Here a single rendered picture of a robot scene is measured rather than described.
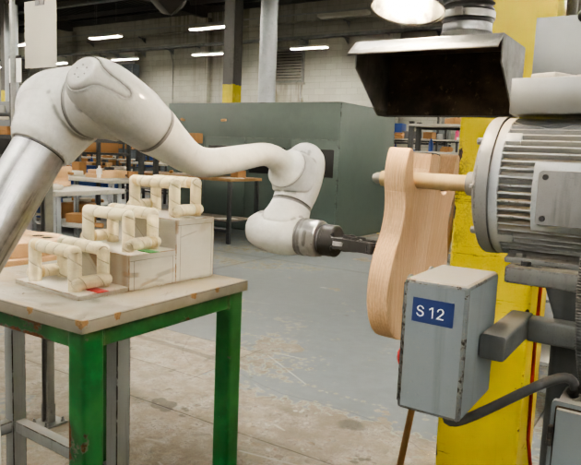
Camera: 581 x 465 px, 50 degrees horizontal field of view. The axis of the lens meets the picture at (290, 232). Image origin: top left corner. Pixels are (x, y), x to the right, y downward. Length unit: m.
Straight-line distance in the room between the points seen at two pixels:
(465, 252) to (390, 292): 0.98
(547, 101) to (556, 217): 0.20
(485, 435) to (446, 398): 1.38
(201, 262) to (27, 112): 0.74
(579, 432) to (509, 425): 1.21
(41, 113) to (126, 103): 0.18
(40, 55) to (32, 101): 1.73
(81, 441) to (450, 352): 0.87
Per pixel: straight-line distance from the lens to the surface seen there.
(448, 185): 1.26
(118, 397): 2.19
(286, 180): 1.51
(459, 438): 2.37
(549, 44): 1.32
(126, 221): 1.66
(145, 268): 1.66
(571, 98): 1.15
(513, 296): 2.17
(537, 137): 1.15
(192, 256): 1.77
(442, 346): 0.94
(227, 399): 1.85
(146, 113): 1.16
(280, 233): 1.49
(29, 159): 1.23
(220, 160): 1.32
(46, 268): 1.75
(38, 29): 3.01
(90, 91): 1.13
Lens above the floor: 1.30
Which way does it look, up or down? 7 degrees down
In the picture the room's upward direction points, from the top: 2 degrees clockwise
